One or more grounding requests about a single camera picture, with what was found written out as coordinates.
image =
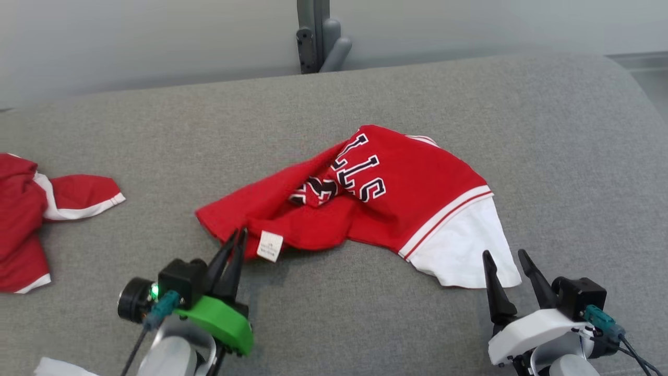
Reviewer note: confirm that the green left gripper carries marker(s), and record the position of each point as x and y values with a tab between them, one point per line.
224	321

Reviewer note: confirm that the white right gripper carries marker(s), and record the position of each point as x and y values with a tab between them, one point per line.
537	331

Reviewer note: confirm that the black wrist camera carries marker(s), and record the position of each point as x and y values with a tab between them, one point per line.
182	279
579	295

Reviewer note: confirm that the red basketball jersey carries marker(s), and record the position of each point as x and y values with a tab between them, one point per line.
417	198

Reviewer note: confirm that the white fabric piece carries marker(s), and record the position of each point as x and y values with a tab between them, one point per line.
57	368

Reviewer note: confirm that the grey metal partition post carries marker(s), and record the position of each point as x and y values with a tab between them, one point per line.
314	31

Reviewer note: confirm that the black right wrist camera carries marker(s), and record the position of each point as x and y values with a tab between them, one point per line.
579	295

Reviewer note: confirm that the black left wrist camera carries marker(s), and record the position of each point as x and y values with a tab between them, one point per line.
182	279

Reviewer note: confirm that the red shorts white trim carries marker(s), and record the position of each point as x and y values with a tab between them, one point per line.
21	209

